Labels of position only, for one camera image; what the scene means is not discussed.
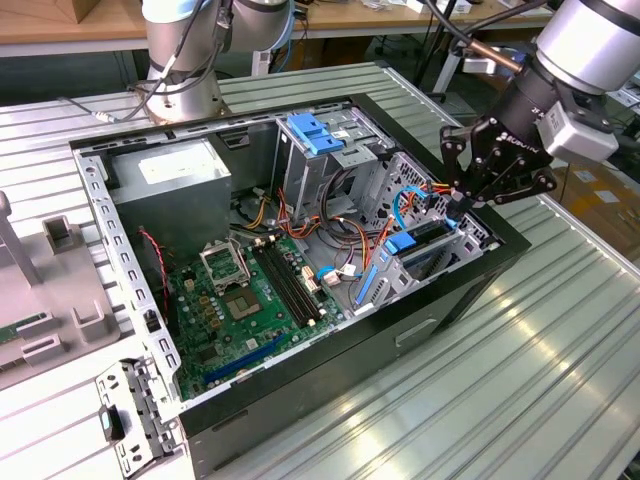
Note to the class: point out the grey power supply unit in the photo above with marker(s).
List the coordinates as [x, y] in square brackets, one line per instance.
[170, 210]

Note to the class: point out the small white wrist camera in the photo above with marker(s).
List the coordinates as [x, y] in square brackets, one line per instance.
[477, 66]

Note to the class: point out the metal card retention bracket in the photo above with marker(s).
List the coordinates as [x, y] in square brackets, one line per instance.
[111, 385]

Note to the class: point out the blue plastic drive latch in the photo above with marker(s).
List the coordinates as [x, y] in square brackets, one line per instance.
[310, 132]

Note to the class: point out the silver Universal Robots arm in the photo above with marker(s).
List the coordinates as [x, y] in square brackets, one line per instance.
[590, 45]

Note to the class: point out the green RAM stick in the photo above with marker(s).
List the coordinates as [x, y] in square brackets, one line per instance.
[15, 331]

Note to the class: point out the metal disk bay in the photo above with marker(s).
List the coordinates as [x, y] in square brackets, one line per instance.
[397, 285]

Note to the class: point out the CPU socket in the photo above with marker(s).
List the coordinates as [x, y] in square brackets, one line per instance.
[242, 304]

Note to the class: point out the metal optical drive cage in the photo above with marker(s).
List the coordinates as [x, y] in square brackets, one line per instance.
[305, 175]

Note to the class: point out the cardboard box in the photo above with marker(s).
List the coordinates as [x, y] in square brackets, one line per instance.
[600, 215]

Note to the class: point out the black open PC case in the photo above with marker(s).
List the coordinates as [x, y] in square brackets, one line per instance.
[325, 380]

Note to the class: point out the wooden desk white frame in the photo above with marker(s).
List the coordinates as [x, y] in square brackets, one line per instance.
[350, 20]

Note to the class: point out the blue expansion slot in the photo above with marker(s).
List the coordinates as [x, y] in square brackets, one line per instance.
[245, 360]

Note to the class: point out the white board connector block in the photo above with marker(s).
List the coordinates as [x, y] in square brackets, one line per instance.
[310, 280]

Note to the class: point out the brown box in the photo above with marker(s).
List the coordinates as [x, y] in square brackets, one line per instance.
[85, 9]

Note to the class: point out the black tripod stand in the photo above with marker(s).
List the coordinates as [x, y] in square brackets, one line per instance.
[431, 52]

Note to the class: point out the black square chip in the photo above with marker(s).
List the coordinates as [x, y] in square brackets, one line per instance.
[209, 355]

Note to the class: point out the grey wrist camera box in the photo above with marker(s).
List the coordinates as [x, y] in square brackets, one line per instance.
[580, 137]

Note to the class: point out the green motherboard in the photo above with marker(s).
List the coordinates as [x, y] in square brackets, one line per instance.
[265, 320]

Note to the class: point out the white four pin connector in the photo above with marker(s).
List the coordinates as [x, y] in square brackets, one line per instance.
[189, 285]

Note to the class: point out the black blue bracket latch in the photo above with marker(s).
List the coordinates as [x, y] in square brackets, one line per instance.
[114, 427]

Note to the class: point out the black RAM slot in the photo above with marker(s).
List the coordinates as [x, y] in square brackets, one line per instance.
[278, 282]
[284, 282]
[291, 282]
[297, 282]

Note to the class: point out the white box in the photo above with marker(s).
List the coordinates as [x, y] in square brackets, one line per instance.
[460, 6]
[417, 6]

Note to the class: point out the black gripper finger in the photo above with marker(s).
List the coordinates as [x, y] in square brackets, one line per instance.
[525, 187]
[452, 150]

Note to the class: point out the grey parts rack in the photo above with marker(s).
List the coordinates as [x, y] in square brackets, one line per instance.
[55, 290]

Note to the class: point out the blue SATA plug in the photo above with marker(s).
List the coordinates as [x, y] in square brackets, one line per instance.
[327, 277]

